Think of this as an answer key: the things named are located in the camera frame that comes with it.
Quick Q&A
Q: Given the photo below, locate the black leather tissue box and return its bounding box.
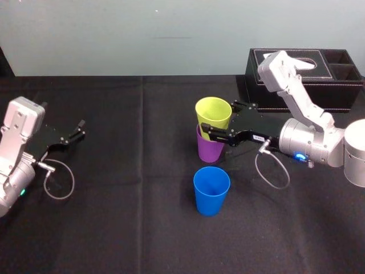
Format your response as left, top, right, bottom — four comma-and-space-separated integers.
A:
244, 47, 365, 114

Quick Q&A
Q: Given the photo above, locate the yellow-green plastic cup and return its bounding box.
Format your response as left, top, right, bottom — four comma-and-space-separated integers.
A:
194, 96, 233, 142

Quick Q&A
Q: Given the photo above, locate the black table cloth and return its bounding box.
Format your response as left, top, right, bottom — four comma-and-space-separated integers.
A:
0, 74, 365, 274

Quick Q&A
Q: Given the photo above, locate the blue plastic cup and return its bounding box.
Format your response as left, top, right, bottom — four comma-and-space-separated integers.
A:
193, 166, 231, 217

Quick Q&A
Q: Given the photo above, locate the gripper grey cable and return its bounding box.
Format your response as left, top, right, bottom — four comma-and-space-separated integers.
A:
35, 159, 75, 200
254, 137, 291, 190

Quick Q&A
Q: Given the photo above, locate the right gripper grey cable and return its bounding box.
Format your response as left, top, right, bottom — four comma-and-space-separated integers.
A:
254, 137, 291, 190

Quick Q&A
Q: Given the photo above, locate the purple plastic cup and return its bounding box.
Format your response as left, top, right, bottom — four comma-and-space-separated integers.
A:
196, 124, 228, 165

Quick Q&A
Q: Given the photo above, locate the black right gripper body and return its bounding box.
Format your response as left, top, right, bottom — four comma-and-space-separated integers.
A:
227, 107, 283, 151

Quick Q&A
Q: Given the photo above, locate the left gripper grey cable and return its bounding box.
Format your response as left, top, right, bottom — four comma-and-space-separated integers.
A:
35, 159, 75, 200

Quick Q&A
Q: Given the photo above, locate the white tissue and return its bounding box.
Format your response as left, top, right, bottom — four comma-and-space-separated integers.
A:
263, 53, 318, 71

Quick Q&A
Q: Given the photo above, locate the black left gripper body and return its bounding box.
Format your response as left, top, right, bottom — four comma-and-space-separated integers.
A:
23, 124, 69, 160

